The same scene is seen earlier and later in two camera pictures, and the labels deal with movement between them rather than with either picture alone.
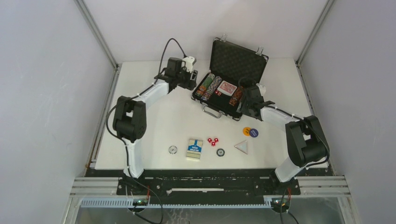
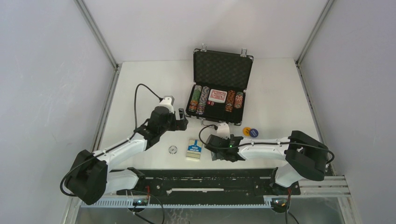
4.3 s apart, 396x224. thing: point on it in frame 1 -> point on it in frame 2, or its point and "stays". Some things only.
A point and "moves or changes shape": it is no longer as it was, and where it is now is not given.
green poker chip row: (205, 85) -> (195, 98)
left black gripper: (193, 80) -> (180, 125)
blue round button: (254, 133) stays
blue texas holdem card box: (194, 149) stays
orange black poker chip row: (236, 96) -> (230, 100)
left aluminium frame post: (84, 10) stays
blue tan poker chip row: (211, 88) -> (202, 100)
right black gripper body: (246, 109) -> (217, 156)
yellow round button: (246, 131) stays
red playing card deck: (227, 88) -> (218, 95)
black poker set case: (232, 66) moves or changes shape
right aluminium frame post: (328, 5) stays
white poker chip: (173, 150) stays
